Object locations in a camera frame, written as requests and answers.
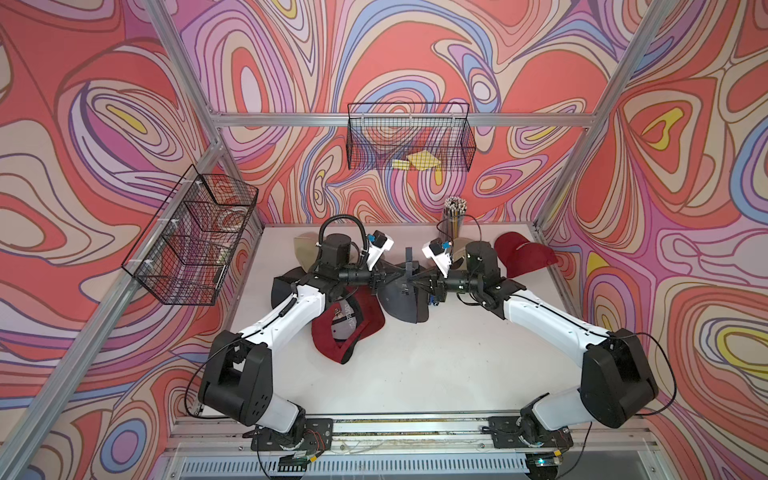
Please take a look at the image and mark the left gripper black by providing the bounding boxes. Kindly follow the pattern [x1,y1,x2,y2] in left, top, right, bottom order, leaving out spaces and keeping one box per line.
[336,261,404,298]

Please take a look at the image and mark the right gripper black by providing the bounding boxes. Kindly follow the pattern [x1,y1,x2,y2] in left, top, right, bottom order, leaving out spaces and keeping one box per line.
[407,264,481,303]

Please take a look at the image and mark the dark grey cap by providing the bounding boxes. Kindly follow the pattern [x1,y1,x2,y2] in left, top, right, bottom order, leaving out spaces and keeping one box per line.
[376,247,429,324]
[270,266,306,308]

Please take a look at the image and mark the dark red cap front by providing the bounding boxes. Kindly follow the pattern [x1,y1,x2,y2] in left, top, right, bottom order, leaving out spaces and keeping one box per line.
[311,287,385,365]

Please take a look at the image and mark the dark red cap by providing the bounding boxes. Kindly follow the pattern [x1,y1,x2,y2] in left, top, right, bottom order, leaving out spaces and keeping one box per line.
[311,287,385,365]
[493,232,557,278]

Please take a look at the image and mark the beige cap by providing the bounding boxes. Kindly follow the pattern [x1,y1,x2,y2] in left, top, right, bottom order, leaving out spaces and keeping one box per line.
[293,232,319,271]
[451,237,473,263]

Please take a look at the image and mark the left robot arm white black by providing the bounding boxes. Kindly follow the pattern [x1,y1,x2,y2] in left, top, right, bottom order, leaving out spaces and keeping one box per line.
[198,230,396,433]

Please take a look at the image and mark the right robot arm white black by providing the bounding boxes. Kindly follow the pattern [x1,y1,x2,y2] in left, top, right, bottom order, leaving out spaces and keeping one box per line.
[410,239,659,446]

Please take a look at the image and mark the dark red cap back right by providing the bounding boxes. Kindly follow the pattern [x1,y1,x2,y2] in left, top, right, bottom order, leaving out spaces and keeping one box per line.
[493,232,557,278]

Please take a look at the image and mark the pencil cup with pencils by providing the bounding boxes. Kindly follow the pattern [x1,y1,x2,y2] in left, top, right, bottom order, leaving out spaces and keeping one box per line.
[441,196,467,239]

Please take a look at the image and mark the yellow sticky notes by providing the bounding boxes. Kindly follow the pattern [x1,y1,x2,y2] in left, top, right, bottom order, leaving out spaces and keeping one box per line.
[389,150,442,171]

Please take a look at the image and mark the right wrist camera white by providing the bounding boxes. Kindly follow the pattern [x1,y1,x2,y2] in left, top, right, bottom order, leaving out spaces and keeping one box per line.
[422,238,452,278]

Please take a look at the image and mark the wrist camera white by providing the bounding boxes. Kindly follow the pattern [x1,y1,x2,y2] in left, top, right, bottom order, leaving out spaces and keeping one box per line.
[366,230,394,271]
[422,238,452,278]

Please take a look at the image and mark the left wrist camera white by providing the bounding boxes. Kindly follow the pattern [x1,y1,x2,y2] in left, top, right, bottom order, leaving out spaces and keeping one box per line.
[366,230,394,271]

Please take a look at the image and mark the black wire basket back wall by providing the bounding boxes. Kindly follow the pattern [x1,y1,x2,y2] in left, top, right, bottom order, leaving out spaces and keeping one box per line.
[346,100,477,172]

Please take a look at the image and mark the black wire basket wall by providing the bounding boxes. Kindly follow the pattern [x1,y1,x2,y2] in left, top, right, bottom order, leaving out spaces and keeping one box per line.
[121,166,259,306]
[346,100,477,172]

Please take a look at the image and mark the black wire basket left wall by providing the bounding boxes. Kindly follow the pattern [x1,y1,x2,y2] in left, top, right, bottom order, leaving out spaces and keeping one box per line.
[121,166,259,306]

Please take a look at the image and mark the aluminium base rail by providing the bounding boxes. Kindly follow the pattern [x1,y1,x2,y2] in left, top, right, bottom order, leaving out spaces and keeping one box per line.
[151,411,674,479]

